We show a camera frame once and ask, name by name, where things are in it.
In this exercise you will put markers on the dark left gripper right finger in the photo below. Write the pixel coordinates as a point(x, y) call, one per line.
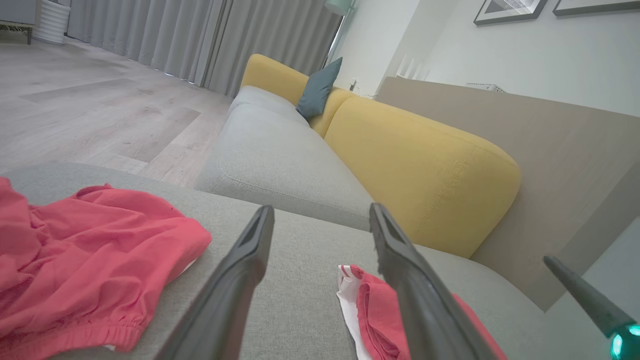
point(420, 310)

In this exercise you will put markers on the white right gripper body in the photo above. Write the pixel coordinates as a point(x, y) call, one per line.
point(627, 345)

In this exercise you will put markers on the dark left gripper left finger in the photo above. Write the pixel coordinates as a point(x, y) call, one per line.
point(225, 300)

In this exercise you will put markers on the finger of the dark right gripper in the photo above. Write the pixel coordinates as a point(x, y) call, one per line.
point(585, 295)

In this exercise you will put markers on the red white sports jersey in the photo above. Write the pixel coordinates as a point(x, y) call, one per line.
point(380, 320)

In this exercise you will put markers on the red white sports shorts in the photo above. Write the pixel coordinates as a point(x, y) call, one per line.
point(90, 260)

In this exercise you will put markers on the grey sofa seat cushion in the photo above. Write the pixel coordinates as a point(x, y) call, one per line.
point(305, 300)
point(265, 100)
point(280, 160)

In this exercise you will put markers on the brown wooden partition panel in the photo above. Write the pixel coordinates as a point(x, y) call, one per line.
point(560, 160)

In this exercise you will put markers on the yellow sofa back cushion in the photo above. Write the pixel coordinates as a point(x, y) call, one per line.
point(430, 170)
point(272, 75)

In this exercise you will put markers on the blue-grey throw pillow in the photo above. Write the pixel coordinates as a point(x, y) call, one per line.
point(317, 90)

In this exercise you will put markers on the white device behind panel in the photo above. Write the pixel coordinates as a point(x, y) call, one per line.
point(485, 87)

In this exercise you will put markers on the grey pleated curtain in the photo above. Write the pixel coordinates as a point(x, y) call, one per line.
point(145, 35)
point(275, 45)

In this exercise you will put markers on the pale green lamp shade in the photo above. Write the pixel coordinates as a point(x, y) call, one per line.
point(340, 6)

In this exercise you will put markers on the white ribbed cylinder appliance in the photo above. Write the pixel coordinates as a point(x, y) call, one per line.
point(51, 22)

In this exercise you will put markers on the grey cabinet with legs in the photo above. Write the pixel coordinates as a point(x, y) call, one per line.
point(17, 12)

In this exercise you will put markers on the framed wall picture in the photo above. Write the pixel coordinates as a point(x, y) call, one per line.
point(507, 10)
point(595, 6)

